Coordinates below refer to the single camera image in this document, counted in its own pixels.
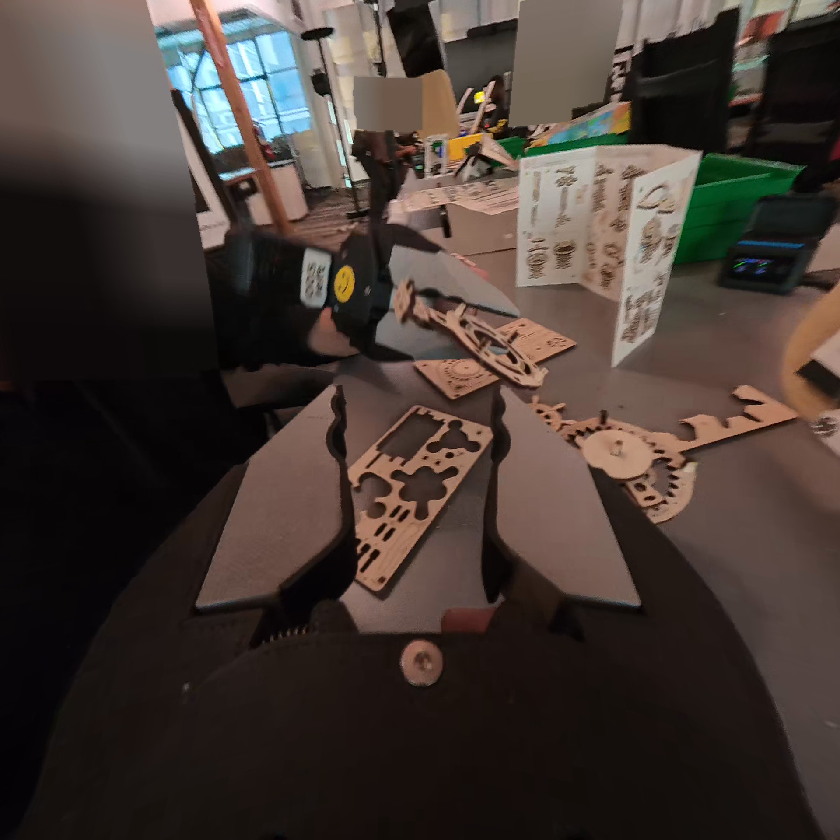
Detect wooden wave-edged strip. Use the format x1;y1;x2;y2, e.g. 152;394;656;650
678;385;799;448

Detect black device with screen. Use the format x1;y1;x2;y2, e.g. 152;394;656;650
717;193;840;298

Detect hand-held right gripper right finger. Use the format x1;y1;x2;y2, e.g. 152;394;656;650
481;386;642;610

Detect wooden sheet with large cutouts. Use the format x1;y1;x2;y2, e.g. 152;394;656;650
348;405;494;599

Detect grey cardboard box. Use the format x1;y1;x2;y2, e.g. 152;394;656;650
444;197;522;258

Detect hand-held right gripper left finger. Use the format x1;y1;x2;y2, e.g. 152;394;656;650
194;385;361;614

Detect green plastic bin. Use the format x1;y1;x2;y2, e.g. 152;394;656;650
672;153;807;265

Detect black light stand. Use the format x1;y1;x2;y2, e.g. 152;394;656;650
303;26;376;222

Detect assembly instruction leaflet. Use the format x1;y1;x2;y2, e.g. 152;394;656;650
515;144;703;368

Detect wooden gear assembly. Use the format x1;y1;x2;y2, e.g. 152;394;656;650
563;410;699;526

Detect wooden sheet with oval outline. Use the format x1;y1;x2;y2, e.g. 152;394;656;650
486;318;578;366

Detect colourful printed box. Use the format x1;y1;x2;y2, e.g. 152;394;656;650
543;101;632;147

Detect black high-backed chair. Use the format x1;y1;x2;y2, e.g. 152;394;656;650
629;7;741;158

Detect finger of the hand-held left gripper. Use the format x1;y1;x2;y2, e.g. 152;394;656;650
360;308;460;364
384;225;521;319

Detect white cabinet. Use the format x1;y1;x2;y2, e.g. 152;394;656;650
252;161;311;225

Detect wooden ring part with stem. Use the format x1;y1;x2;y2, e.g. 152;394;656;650
392;278;550;390

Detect printed paper sheet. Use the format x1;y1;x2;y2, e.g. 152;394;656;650
400;177;522;214

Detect wooden post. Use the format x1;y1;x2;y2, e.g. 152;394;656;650
189;0;294;238

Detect instruction sheet on board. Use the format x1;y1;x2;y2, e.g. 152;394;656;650
784;285;840;421

